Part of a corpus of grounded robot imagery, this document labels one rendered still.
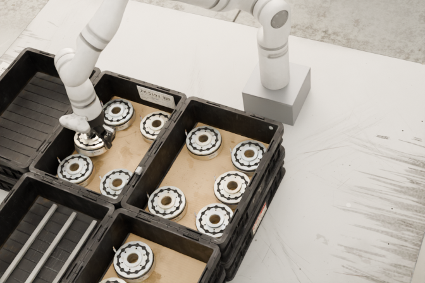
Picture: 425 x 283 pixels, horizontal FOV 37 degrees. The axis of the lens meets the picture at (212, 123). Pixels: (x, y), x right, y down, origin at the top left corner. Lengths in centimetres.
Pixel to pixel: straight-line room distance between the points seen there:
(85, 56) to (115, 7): 14
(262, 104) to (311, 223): 41
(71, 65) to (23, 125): 52
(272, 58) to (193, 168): 40
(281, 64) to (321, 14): 152
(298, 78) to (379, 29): 137
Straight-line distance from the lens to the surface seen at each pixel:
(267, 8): 176
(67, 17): 257
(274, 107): 198
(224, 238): 156
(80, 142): 187
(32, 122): 206
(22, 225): 185
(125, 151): 188
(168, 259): 167
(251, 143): 179
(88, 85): 168
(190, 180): 178
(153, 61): 228
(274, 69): 191
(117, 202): 167
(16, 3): 392
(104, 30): 156
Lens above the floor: 230
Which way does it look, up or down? 51 degrees down
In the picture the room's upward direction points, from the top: 11 degrees counter-clockwise
